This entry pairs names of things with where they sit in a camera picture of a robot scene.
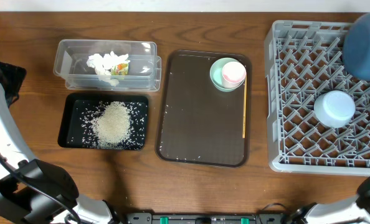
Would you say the white tissue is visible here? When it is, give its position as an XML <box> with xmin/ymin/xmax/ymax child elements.
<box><xmin>87</xmin><ymin>51</ymin><xmax>130</xmax><ymax>71</ymax></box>
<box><xmin>95</xmin><ymin>70</ymin><xmax>120</xmax><ymax>86</ymax></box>

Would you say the brown serving tray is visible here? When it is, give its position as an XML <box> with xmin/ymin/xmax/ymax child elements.
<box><xmin>155</xmin><ymin>50</ymin><xmax>252</xmax><ymax>167</ymax></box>

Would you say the green orange snack wrapper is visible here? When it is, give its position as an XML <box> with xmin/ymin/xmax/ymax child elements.
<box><xmin>110</xmin><ymin>63</ymin><xmax>129</xmax><ymax>75</ymax></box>

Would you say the grey dishwasher rack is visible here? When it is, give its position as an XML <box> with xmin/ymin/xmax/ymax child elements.
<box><xmin>264</xmin><ymin>21</ymin><xmax>370</xmax><ymax>176</ymax></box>

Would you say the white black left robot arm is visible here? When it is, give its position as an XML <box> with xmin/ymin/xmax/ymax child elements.
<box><xmin>0</xmin><ymin>62</ymin><xmax>127</xmax><ymax>224</ymax></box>

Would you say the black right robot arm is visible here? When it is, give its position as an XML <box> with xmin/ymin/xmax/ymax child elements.
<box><xmin>283</xmin><ymin>177</ymin><xmax>370</xmax><ymax>224</ymax></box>

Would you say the black plastic tray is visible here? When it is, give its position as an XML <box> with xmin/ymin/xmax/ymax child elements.
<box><xmin>58</xmin><ymin>93</ymin><xmax>148</xmax><ymax>148</ymax></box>

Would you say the wooden chopstick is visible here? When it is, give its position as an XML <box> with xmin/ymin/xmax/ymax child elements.
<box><xmin>242</xmin><ymin>76</ymin><xmax>247</xmax><ymax>139</ymax></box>

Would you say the light blue white bowl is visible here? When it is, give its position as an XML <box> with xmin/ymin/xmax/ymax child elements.
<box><xmin>314</xmin><ymin>90</ymin><xmax>356</xmax><ymax>128</ymax></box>

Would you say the mint green bowl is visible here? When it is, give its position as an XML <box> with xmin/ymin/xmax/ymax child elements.
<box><xmin>210</xmin><ymin>57</ymin><xmax>244</xmax><ymax>92</ymax></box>

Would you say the white rice pile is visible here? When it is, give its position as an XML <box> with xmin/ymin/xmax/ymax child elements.
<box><xmin>78</xmin><ymin>101</ymin><xmax>148</xmax><ymax>151</ymax></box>

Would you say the clear plastic bin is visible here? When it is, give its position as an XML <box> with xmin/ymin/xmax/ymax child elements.
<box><xmin>54</xmin><ymin>39</ymin><xmax>161</xmax><ymax>91</ymax></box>

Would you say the pink cup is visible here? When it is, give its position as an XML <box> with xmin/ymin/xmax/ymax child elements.
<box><xmin>222</xmin><ymin>62</ymin><xmax>247</xmax><ymax>88</ymax></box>

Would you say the dark blue plate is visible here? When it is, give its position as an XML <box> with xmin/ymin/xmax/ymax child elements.
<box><xmin>342</xmin><ymin>13</ymin><xmax>370</xmax><ymax>81</ymax></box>

